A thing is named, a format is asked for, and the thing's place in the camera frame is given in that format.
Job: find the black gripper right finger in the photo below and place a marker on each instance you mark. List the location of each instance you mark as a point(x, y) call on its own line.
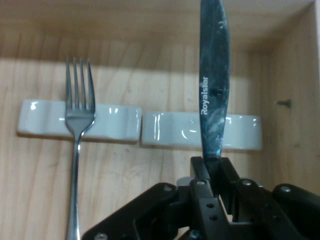
point(270, 215)

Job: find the white ceramic cutlery rest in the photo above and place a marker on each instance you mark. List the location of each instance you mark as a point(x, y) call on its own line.
point(175, 132)
point(45, 120)

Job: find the steel fork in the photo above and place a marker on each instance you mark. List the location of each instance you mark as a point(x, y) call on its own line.
point(80, 117)

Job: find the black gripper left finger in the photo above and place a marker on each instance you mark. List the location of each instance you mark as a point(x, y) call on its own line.
point(160, 212)

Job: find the steel table knife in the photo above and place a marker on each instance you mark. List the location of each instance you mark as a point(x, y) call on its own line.
point(215, 75)

